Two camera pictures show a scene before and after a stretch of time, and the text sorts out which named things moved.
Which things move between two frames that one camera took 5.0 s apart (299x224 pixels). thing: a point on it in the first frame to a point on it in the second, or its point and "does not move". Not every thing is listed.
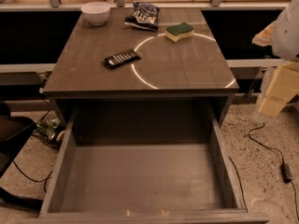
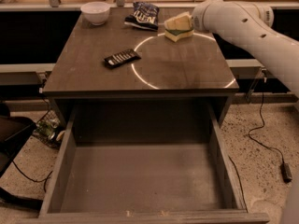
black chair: x=14 y=132 does not move
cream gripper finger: x=284 y=85 to x=180 y=21
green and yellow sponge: x=177 y=32 does not move
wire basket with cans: x=50 y=129 does not move
